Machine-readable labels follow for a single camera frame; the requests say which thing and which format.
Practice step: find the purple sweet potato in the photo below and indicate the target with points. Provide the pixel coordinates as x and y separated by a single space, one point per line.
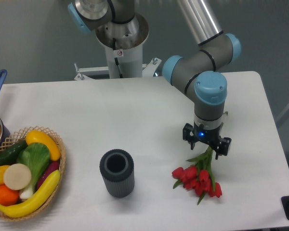
53 166

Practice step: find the beige round disc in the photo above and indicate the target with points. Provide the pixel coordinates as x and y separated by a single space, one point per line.
17 176

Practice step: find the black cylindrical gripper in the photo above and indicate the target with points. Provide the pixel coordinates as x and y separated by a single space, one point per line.
210 137

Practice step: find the dark green cucumber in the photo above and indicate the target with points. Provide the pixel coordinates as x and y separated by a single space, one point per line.
10 155

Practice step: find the long yellow banana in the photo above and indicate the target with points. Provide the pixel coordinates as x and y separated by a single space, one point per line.
36 200

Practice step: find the orange fruit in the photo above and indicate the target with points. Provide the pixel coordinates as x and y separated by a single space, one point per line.
8 197

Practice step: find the green leafy bok choy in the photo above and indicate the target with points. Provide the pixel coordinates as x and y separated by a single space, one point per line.
36 157

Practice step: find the red tulip bouquet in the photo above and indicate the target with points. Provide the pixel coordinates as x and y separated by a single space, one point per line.
198 177

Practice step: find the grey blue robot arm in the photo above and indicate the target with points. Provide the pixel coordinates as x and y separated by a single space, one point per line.
122 32

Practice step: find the dark grey ribbed vase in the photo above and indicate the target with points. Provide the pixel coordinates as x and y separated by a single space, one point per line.
117 170

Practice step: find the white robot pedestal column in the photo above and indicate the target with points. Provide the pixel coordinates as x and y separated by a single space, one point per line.
124 63

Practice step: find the white metal base frame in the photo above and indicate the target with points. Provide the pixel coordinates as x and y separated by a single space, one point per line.
148 70

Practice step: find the woven wicker basket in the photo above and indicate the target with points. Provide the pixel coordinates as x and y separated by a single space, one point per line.
21 135

